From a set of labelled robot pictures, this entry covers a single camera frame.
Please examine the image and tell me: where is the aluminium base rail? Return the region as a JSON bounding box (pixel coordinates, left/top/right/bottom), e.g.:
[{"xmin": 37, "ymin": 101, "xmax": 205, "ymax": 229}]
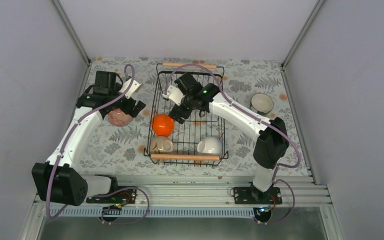
[{"xmin": 21, "ymin": 176, "xmax": 343, "ymax": 240}]

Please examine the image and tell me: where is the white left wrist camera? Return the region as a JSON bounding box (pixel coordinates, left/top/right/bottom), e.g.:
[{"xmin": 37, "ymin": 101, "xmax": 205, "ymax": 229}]
[{"xmin": 119, "ymin": 78, "xmax": 143, "ymax": 99}]

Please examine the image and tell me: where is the beige bowl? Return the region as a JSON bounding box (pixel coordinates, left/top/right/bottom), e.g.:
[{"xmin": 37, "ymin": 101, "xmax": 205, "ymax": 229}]
[{"xmin": 149, "ymin": 136, "xmax": 174, "ymax": 154}]

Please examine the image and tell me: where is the aluminium frame post right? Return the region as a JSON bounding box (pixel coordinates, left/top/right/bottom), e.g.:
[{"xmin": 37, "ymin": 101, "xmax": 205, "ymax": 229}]
[{"xmin": 281, "ymin": 0, "xmax": 326, "ymax": 71}]

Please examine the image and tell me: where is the aluminium frame post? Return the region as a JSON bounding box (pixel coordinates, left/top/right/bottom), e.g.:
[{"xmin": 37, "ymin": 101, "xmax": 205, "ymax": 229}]
[
  {"xmin": 281, "ymin": 0, "xmax": 326, "ymax": 71},
  {"xmin": 51, "ymin": 0, "xmax": 91, "ymax": 66}
]

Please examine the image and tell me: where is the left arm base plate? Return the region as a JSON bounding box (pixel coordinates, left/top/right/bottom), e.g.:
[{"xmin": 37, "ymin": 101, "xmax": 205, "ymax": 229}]
[{"xmin": 85, "ymin": 188, "xmax": 137, "ymax": 205}]

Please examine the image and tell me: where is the aluminium frame post left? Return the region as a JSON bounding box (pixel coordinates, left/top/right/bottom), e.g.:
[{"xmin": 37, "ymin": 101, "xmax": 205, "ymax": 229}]
[{"xmin": 51, "ymin": 0, "xmax": 91, "ymax": 66}]

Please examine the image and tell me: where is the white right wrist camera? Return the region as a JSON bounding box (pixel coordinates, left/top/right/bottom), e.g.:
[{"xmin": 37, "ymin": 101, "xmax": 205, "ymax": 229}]
[{"xmin": 162, "ymin": 85, "xmax": 185, "ymax": 106}]

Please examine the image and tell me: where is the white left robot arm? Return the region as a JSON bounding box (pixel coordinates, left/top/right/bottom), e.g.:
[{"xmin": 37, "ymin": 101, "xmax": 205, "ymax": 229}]
[{"xmin": 31, "ymin": 71, "xmax": 146, "ymax": 206}]

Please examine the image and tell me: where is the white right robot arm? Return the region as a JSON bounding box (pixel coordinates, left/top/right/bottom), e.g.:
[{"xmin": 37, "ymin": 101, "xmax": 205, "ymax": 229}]
[{"xmin": 163, "ymin": 72, "xmax": 290, "ymax": 204}]

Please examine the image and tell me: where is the black wire dish rack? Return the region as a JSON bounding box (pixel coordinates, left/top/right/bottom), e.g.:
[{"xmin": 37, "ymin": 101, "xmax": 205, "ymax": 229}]
[{"xmin": 143, "ymin": 63, "xmax": 229, "ymax": 167}]

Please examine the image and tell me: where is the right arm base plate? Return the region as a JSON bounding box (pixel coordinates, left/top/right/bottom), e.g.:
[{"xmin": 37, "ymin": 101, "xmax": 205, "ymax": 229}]
[{"xmin": 229, "ymin": 185, "xmax": 283, "ymax": 205}]

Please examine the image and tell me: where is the floral patterned table mat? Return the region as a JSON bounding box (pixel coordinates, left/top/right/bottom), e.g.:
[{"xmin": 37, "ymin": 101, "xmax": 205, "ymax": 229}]
[{"xmin": 80, "ymin": 57, "xmax": 301, "ymax": 177}]

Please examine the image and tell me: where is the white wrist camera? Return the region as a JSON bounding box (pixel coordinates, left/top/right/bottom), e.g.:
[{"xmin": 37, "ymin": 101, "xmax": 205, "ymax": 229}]
[
  {"xmin": 119, "ymin": 78, "xmax": 143, "ymax": 99},
  {"xmin": 162, "ymin": 85, "xmax": 185, "ymax": 106}
]

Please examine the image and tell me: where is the orange bowl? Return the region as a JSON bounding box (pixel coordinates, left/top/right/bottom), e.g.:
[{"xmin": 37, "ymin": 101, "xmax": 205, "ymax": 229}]
[{"xmin": 151, "ymin": 114, "xmax": 175, "ymax": 137}]

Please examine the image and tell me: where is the teal and white bowl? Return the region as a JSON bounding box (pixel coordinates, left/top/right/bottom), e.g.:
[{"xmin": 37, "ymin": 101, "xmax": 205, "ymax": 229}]
[{"xmin": 250, "ymin": 93, "xmax": 274, "ymax": 116}]

